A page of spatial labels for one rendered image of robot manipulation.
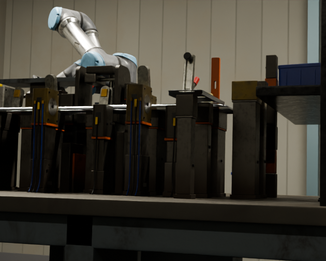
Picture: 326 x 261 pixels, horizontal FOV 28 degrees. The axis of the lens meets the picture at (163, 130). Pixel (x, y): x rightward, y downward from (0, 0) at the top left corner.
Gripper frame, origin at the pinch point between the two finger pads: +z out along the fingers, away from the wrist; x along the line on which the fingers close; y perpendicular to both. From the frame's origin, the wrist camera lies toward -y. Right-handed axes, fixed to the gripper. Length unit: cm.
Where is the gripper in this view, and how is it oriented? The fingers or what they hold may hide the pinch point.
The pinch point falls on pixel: (24, 104)
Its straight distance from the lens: 317.3
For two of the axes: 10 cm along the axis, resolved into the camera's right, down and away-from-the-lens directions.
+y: 4.8, 6.2, 6.2
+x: -3.4, -5.2, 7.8
